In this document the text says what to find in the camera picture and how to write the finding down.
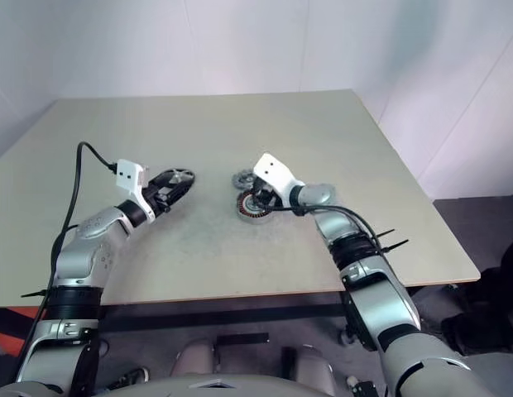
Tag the black flat bar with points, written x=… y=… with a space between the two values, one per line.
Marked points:
x=242 y=338

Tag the grey spoked rotor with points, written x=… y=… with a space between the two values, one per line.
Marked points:
x=241 y=178

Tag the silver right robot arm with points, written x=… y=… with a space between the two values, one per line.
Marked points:
x=384 y=297

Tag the orange object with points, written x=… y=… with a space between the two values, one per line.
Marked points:
x=8 y=331

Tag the black bag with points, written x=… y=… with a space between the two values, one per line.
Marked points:
x=494 y=306

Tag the black zip tie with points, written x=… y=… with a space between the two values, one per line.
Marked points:
x=395 y=245
x=386 y=232
x=33 y=294

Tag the grey rounded shape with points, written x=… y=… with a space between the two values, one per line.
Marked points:
x=194 y=357
x=314 y=366

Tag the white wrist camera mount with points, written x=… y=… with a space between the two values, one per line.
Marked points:
x=273 y=169
x=128 y=175

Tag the round motor housing copper windings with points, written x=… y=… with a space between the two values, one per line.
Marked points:
x=250 y=215

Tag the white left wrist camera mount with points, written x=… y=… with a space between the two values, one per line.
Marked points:
x=128 y=175

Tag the black round spoked lid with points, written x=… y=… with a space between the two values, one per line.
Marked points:
x=176 y=177

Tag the black and white sneaker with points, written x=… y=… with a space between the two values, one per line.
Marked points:
x=132 y=376

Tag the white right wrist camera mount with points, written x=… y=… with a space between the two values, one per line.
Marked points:
x=273 y=169

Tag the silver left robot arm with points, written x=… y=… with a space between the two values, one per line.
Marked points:
x=80 y=248

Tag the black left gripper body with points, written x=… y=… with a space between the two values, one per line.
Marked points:
x=159 y=197

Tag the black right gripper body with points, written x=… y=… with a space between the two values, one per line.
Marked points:
x=268 y=193

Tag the black table frame beam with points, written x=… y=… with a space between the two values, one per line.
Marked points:
x=219 y=316

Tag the grey robot torso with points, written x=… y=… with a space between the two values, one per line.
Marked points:
x=240 y=388

